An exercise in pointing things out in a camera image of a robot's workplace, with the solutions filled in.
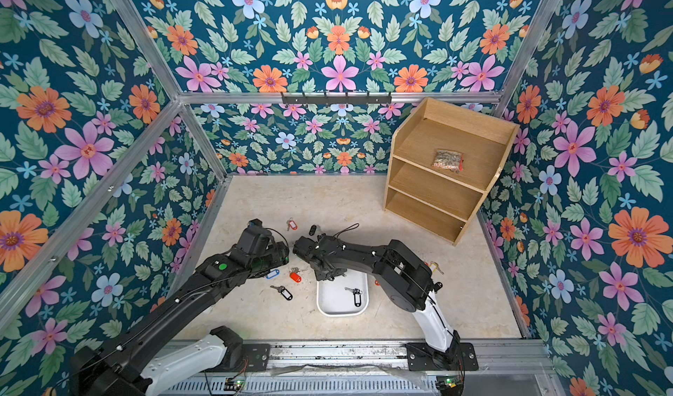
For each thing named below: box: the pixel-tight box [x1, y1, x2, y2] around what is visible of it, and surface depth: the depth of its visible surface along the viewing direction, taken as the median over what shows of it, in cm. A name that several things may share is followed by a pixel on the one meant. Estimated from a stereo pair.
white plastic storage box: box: [317, 268, 370, 317], surface depth 86 cm
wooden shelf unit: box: [384, 97, 521, 247], surface depth 90 cm
